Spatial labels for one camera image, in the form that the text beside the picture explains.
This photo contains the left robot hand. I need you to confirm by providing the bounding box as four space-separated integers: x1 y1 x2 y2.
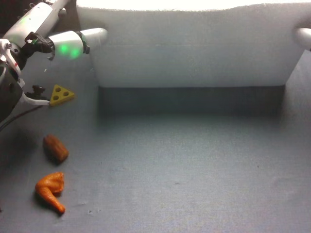
48 27 108 62

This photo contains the grey table cloth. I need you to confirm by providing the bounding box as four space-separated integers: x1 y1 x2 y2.
0 24 311 233

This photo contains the yellow toy cheese wedge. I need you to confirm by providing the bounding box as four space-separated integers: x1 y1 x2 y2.
49 84 76 108

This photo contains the red cable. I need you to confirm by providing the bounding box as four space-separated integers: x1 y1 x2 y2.
0 106 42 132

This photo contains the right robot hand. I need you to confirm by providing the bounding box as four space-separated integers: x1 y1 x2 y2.
295 28 311 51

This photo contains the orange toy chicken wing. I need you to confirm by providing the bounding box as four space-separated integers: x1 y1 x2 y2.
35 171 67 216

